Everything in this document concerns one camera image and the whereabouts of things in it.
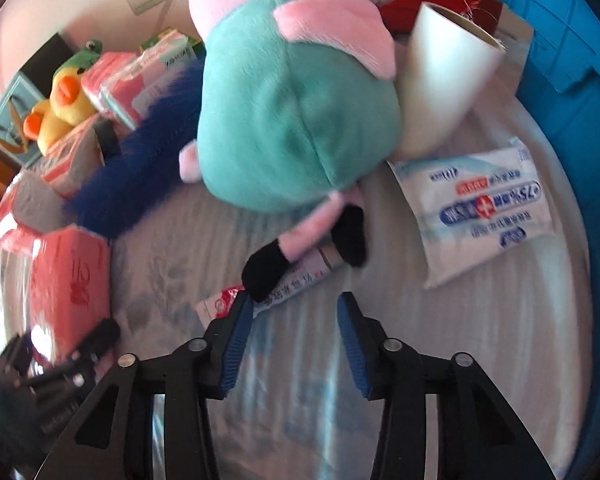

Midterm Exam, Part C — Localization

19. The white paper roll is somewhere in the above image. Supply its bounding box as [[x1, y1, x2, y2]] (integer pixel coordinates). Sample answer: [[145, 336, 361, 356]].
[[395, 2, 507, 161]]

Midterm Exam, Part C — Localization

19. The pink white tissue pack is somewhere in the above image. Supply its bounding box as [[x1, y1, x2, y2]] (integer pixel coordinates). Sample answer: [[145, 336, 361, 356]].
[[42, 120, 106, 198]]

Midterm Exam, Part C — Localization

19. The desktop with floral cloth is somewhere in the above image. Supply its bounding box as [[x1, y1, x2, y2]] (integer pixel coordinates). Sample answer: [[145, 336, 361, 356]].
[[0, 25, 596, 480]]

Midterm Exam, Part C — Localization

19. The yellow duck plush toy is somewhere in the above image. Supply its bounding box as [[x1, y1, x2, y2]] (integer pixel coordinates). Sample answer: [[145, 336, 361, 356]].
[[22, 35, 106, 156]]

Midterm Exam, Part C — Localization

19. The white blue wet wipes packet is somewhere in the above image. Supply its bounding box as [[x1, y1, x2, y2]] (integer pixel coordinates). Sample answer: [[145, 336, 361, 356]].
[[386, 136, 556, 291]]

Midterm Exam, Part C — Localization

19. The grey box with feather print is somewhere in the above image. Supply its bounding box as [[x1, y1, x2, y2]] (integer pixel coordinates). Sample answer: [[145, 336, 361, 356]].
[[0, 32, 73, 171]]

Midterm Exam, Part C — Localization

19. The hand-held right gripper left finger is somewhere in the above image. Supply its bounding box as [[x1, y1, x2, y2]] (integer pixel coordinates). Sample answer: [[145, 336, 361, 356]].
[[35, 290, 256, 480]]

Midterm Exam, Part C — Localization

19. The blue plastic crate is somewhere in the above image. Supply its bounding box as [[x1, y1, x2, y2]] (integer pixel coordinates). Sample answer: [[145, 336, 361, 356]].
[[490, 0, 600, 480]]

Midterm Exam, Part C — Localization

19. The pink grey tissue pack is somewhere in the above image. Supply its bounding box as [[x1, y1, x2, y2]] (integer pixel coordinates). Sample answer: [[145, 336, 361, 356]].
[[0, 170, 76, 256]]

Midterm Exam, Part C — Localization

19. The pink pig plush toy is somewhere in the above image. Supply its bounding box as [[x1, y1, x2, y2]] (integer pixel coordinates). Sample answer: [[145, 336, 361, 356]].
[[179, 0, 431, 303]]

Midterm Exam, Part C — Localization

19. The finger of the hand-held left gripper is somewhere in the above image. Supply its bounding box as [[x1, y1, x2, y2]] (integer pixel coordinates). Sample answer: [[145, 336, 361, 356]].
[[65, 317, 122, 367]]

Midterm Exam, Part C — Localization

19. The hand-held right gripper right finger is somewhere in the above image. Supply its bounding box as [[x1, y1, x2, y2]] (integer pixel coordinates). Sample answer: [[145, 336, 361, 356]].
[[336, 291, 561, 480]]

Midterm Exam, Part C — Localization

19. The white red toothpaste tube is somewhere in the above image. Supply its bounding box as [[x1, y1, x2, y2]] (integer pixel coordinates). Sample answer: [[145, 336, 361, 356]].
[[195, 245, 346, 326]]

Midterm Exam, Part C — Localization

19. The pink teal tissue pack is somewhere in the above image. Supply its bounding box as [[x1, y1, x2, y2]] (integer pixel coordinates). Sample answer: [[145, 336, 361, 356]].
[[80, 52, 181, 128]]

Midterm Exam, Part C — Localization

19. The green white tissue pack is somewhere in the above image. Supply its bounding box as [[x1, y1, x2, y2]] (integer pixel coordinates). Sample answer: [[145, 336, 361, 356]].
[[140, 27, 206, 73]]

